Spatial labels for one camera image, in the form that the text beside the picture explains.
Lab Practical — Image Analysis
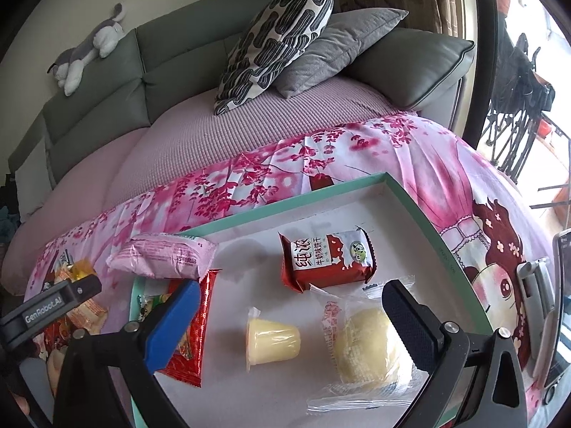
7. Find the printed cartoon blanket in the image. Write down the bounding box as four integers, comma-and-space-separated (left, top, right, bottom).
22, 113, 556, 428

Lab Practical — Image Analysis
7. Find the pink covered seat cushion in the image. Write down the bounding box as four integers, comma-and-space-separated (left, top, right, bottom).
4, 128, 149, 296
107, 75, 421, 215

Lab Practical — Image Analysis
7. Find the clear round pastry packet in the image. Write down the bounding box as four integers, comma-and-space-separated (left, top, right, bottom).
307, 276, 430, 413

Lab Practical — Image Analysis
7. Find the large red snack packet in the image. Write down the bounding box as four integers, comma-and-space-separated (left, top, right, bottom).
157, 269, 222, 388

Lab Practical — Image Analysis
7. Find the pink barcode snack packet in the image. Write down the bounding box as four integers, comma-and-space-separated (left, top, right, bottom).
106, 233, 216, 280

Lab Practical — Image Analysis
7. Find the black folding rack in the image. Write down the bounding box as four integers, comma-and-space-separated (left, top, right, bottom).
482, 9, 558, 184

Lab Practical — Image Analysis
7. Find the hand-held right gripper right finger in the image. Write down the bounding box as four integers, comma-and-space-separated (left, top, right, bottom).
382, 279, 529, 428

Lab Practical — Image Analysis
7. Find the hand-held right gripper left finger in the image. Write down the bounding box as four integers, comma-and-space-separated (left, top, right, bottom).
52, 279, 202, 428

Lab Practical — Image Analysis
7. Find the red flower snack packet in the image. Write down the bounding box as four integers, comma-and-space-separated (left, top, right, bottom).
38, 320, 72, 362

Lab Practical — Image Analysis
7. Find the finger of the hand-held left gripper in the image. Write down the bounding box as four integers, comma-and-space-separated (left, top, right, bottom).
66, 275, 103, 311

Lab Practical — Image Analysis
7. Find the grey pillow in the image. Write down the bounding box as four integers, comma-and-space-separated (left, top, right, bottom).
274, 7, 409, 99

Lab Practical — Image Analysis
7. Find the black white patterned pillow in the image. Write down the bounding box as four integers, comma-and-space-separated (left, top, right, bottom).
213, 0, 335, 117

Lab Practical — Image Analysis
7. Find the grey sofa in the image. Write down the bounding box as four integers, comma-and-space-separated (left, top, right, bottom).
6, 0, 476, 193

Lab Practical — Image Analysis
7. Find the brown white biscuit packet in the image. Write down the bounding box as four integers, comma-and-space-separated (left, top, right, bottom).
278, 227, 378, 294

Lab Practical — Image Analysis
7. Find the grey white plush dog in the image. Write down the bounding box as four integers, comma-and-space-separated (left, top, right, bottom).
47, 3, 126, 97

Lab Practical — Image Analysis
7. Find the green round cookie packet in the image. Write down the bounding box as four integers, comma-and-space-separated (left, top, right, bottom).
137, 292, 171, 322

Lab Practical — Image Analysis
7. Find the yellow jelly cup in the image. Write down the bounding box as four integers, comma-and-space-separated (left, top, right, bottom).
67, 260, 97, 283
246, 306, 301, 372

